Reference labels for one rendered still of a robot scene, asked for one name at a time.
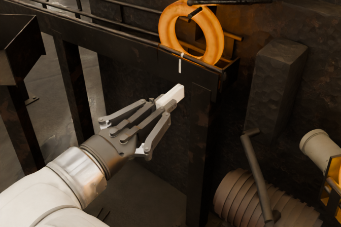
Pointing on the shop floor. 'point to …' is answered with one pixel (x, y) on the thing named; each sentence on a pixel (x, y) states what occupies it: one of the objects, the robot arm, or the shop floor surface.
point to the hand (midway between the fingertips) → (170, 99)
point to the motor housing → (232, 216)
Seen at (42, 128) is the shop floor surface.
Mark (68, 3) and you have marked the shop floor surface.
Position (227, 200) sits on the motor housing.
